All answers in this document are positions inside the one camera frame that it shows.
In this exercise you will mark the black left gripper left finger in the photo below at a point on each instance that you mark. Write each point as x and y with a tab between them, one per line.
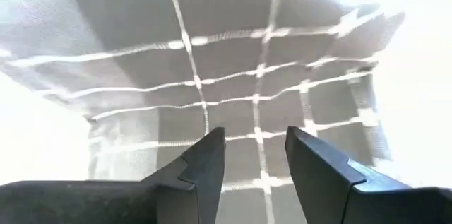
205	174

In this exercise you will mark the grey checked towel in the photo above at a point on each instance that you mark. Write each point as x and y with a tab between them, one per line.
226	68

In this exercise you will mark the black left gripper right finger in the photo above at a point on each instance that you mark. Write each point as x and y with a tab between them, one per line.
318	174

